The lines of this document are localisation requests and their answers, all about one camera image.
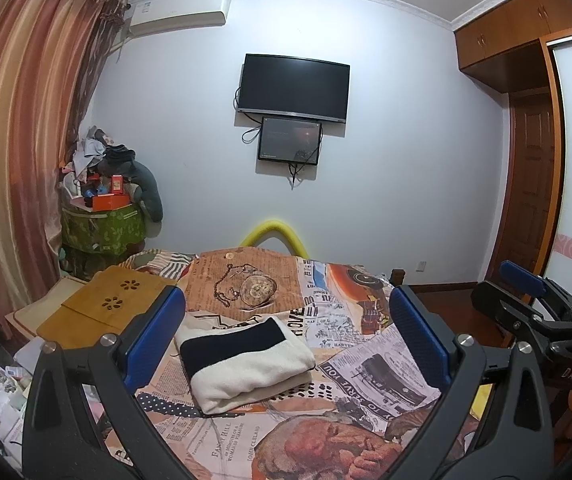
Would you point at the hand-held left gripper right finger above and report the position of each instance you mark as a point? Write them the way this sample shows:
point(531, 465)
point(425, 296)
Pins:
point(418, 330)

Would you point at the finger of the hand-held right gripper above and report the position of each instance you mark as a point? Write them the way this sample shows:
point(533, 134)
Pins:
point(516, 315)
point(521, 276)

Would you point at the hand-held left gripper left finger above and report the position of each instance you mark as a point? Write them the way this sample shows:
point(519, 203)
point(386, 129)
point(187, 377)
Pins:
point(153, 330)

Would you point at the white navy striped sweater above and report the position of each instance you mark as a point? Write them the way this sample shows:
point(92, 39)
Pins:
point(246, 375)

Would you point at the pile of clothes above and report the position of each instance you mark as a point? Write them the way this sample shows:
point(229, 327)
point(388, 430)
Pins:
point(96, 152)

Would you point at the bamboo folding tray table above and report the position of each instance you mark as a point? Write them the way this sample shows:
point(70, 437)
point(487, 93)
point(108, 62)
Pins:
point(96, 310)

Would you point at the striped cloth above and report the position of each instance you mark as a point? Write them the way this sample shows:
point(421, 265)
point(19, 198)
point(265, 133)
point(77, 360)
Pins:
point(161, 262)

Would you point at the brown wooden door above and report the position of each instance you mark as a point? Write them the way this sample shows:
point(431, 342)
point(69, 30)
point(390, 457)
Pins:
point(526, 185)

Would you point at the green leaf print storage box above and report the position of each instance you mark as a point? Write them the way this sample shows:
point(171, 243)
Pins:
point(101, 230)

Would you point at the orange cardboard box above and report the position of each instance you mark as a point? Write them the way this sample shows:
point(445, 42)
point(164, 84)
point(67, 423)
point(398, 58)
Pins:
point(111, 202)

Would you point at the printed newspaper pattern blanket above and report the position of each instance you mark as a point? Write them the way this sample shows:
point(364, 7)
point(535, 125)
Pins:
point(316, 440)

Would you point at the small red box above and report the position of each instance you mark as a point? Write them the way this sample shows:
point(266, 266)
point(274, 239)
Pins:
point(117, 184)

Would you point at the yellow foam tube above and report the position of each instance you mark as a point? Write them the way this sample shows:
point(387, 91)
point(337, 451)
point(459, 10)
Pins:
point(273, 225)

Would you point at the pile of papers and packets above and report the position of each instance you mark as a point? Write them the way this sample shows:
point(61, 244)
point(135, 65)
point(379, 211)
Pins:
point(6, 400)

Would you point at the small black monitor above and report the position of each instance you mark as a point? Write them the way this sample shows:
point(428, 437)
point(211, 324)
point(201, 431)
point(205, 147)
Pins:
point(288, 140)

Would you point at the striped red brown curtain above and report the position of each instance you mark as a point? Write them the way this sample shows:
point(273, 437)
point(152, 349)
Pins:
point(16, 135)

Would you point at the wooden overhead cabinets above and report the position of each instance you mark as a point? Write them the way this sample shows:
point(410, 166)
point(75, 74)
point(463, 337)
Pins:
point(506, 35)

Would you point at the wooden bed post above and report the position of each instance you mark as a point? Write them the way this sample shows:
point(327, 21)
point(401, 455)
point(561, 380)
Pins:
point(399, 277)

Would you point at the white wall outlet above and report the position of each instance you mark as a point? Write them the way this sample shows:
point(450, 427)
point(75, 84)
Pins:
point(421, 266)

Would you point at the black wall television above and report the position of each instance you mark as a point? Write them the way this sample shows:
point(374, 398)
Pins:
point(293, 87)

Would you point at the white wall air conditioner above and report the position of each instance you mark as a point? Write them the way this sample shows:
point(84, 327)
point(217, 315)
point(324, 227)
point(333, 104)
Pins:
point(181, 12)

